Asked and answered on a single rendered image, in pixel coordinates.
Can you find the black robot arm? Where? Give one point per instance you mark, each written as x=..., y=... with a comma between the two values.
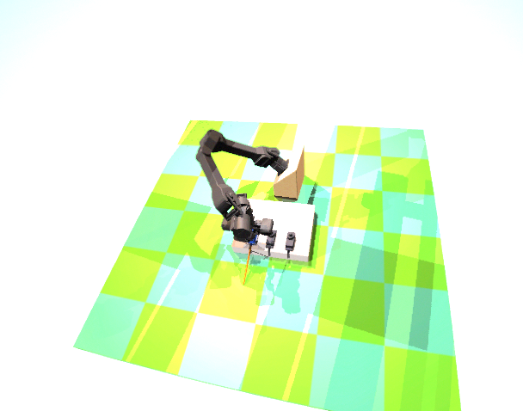
x=223, y=196

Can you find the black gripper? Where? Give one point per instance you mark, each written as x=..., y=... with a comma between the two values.
x=263, y=227

